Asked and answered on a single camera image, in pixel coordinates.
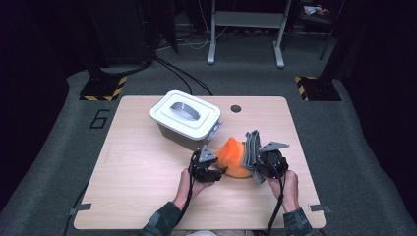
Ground person's right hand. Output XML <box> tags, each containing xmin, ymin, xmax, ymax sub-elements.
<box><xmin>265</xmin><ymin>170</ymin><xmax>300</xmax><ymax>213</ymax></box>

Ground white cable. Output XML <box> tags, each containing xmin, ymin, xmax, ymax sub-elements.
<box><xmin>186</xmin><ymin>0</ymin><xmax>230</xmax><ymax>51</ymax></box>

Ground grey cloth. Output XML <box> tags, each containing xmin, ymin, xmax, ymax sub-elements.
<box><xmin>241</xmin><ymin>130</ymin><xmax>267</xmax><ymax>185</ymax></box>

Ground white desk frame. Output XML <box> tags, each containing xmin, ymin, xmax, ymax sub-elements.
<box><xmin>207</xmin><ymin>0</ymin><xmax>293</xmax><ymax>69</ymax></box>

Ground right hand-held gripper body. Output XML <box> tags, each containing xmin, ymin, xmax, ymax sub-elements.
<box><xmin>256</xmin><ymin>141</ymin><xmax>290</xmax><ymax>180</ymax></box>

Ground thin black hanging cable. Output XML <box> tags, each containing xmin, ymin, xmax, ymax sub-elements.
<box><xmin>63</xmin><ymin>185</ymin><xmax>89</xmax><ymax>236</ymax></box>

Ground black striped stand base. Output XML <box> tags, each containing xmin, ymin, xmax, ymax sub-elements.
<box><xmin>294</xmin><ymin>76</ymin><xmax>342</xmax><ymax>102</ymax></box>
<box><xmin>79</xmin><ymin>76</ymin><xmax>128</xmax><ymax>102</ymax></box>

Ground grey plastic storage box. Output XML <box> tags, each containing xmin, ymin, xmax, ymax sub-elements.
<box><xmin>156</xmin><ymin>122</ymin><xmax>214</xmax><ymax>153</ymax></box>

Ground orange plush toy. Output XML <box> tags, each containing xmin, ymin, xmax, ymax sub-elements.
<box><xmin>214</xmin><ymin>137</ymin><xmax>253</xmax><ymax>179</ymax></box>

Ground grey tape strip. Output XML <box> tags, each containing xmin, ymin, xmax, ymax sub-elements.
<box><xmin>68</xmin><ymin>203</ymin><xmax>92</xmax><ymax>216</ymax></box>
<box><xmin>309</xmin><ymin>204</ymin><xmax>331</xmax><ymax>214</ymax></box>

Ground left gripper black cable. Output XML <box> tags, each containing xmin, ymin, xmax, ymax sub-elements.
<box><xmin>178</xmin><ymin>158</ymin><xmax>198</xmax><ymax>227</ymax></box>

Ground person's left hand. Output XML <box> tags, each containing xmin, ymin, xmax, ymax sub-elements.
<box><xmin>172</xmin><ymin>169</ymin><xmax>215</xmax><ymax>210</ymax></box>

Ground colourful item on shelf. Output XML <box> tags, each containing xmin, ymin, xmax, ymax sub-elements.
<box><xmin>304</xmin><ymin>4</ymin><xmax>330</xmax><ymax>17</ymax></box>

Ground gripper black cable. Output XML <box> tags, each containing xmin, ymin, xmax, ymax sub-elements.
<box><xmin>265</xmin><ymin>160</ymin><xmax>288</xmax><ymax>236</ymax></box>
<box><xmin>178</xmin><ymin>158</ymin><xmax>198</xmax><ymax>227</ymax></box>

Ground black floor cable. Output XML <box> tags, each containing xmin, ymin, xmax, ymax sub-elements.
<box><xmin>156</xmin><ymin>58</ymin><xmax>214</xmax><ymax>97</ymax></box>
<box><xmin>153</xmin><ymin>56</ymin><xmax>194</xmax><ymax>96</ymax></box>

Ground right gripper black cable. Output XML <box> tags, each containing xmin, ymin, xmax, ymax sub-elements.
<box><xmin>265</xmin><ymin>160</ymin><xmax>288</xmax><ymax>236</ymax></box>

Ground black cabinet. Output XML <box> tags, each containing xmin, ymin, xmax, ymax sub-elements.
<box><xmin>83</xmin><ymin>0</ymin><xmax>155</xmax><ymax>67</ymax></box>

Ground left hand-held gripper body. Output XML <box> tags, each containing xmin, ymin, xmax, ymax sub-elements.
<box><xmin>189</xmin><ymin>145</ymin><xmax>219</xmax><ymax>183</ymax></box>

